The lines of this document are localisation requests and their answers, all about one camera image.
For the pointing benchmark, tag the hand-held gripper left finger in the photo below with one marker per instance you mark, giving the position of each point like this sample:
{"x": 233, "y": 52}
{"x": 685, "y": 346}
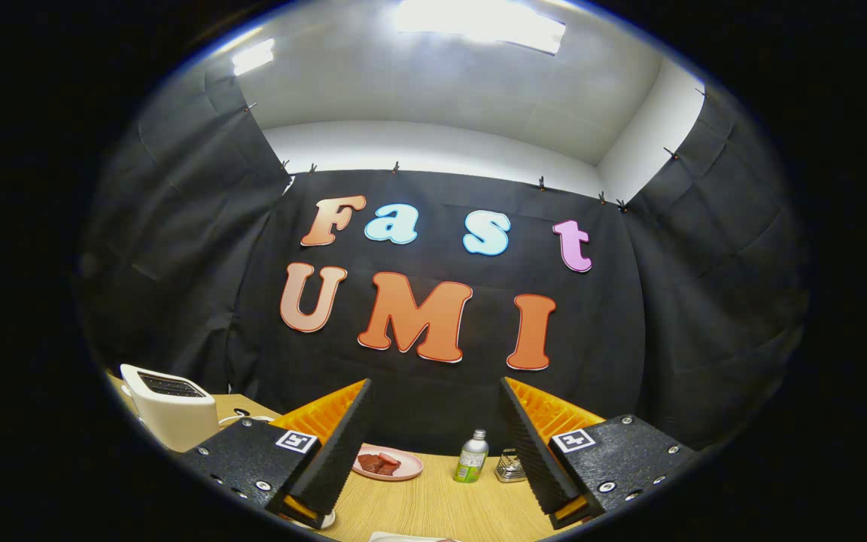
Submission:
{"x": 339, "y": 444}

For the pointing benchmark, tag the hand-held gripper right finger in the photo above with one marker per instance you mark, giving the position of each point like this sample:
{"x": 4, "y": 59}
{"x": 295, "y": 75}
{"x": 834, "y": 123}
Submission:
{"x": 535, "y": 444}

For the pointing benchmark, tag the red-brown meat slices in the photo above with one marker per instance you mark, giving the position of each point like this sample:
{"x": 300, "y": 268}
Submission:
{"x": 377, "y": 463}

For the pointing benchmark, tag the silver bottle with green label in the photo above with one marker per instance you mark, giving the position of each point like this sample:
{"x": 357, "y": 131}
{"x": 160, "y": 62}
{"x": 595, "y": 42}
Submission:
{"x": 470, "y": 461}

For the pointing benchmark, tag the pink plate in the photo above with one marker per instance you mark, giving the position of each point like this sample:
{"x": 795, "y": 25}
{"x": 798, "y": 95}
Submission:
{"x": 407, "y": 470}

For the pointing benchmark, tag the round cream plate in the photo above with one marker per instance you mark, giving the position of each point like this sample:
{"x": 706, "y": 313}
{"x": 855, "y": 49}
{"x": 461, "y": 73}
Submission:
{"x": 327, "y": 519}

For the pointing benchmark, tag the white square plate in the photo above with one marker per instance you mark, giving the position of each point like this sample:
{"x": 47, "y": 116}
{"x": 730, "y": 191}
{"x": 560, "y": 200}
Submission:
{"x": 403, "y": 537}

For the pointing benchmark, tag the black backdrop cloth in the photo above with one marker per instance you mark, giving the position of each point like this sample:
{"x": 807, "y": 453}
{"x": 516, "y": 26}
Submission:
{"x": 629, "y": 339}

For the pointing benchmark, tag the white toaster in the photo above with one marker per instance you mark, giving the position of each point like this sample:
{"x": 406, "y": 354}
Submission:
{"x": 174, "y": 418}

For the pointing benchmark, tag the large ceiling light panel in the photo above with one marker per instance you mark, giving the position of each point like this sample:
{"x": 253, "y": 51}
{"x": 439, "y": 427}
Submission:
{"x": 479, "y": 21}

